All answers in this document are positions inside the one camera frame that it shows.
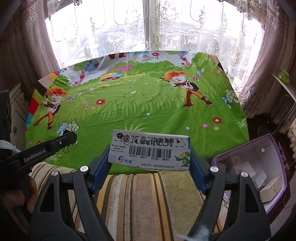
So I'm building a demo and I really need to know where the white green medicine box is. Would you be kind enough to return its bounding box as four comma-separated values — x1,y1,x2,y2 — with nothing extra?
108,130,191,171

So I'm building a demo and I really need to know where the person's left hand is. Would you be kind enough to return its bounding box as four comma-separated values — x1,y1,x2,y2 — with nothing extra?
1,176,39,215

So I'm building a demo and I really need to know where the large beige cardboard box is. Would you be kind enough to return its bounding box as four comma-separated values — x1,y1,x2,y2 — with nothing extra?
259,176,282,203

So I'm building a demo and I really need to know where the white square socket box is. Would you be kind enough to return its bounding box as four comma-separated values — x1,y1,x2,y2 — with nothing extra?
251,170,266,189

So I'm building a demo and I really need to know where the cream drawer cabinet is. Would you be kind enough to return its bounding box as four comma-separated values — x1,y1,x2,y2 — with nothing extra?
9,83,29,150

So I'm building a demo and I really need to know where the white box with pink stain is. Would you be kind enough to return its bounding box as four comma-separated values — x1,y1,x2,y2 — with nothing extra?
233,161,256,177

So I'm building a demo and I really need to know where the purple cardboard storage box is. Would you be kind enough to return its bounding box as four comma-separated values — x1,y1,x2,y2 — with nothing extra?
210,134,287,213

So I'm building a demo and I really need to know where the white cube box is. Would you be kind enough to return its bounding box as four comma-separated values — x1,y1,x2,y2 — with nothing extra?
225,154,242,172

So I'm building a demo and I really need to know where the striped beige sofa cushion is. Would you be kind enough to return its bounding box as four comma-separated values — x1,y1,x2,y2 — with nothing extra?
28,162,230,241

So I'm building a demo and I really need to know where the pink drape left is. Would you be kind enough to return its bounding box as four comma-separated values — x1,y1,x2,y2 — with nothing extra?
1,1,59,97

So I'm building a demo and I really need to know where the pink drape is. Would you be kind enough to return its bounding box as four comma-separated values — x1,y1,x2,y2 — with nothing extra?
1,1,59,97
239,1,295,120

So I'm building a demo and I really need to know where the pink drape right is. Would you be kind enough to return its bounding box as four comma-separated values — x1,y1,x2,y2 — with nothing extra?
239,1,295,120

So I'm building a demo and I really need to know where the green cartoon print cloth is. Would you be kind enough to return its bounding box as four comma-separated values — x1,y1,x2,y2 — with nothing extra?
25,51,249,169

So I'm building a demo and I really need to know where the green item on shelf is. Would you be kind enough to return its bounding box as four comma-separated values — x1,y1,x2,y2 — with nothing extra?
276,69,290,84

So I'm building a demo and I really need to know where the white lace curtain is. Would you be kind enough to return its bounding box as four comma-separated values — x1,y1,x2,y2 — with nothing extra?
45,0,265,82

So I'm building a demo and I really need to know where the white wall shelf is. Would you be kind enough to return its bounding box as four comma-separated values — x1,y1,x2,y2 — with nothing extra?
272,74,296,102

